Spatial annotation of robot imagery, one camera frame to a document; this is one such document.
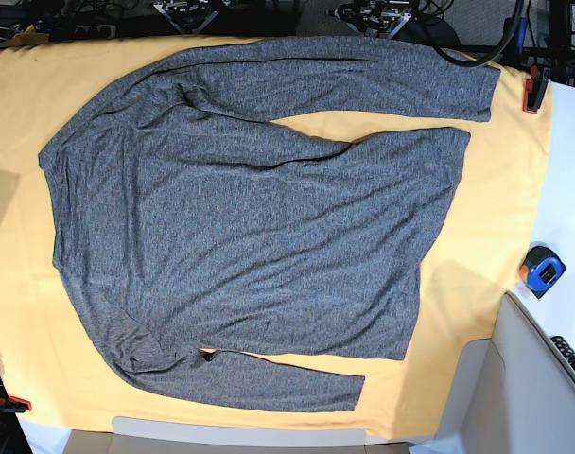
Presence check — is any yellow table cloth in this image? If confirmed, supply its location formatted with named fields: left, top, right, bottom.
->
left=0, top=37, right=553, bottom=439

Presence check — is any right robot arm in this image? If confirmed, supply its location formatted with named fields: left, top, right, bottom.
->
left=152, top=0, right=227, bottom=35

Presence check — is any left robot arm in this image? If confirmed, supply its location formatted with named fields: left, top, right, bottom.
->
left=328, top=0, right=412, bottom=39

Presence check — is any black power strip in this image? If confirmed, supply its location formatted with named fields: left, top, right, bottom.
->
left=50, top=24, right=116, bottom=42

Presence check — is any red black clamp right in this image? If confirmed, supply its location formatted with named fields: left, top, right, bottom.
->
left=522, top=64, right=551, bottom=114

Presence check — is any red black clamp left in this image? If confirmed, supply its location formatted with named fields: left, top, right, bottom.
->
left=0, top=396, right=31, bottom=413

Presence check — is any blue black tape measure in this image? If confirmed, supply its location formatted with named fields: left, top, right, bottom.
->
left=518, top=244, right=566, bottom=299

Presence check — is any grey long-sleeve shirt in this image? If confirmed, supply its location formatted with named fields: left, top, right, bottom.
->
left=39, top=37, right=500, bottom=412

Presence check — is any black textured handle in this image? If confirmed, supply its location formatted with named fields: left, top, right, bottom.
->
left=550, top=336, right=575, bottom=372

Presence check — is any red black clamp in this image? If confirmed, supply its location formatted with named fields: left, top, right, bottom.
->
left=0, top=396, right=31, bottom=413
left=522, top=64, right=551, bottom=114

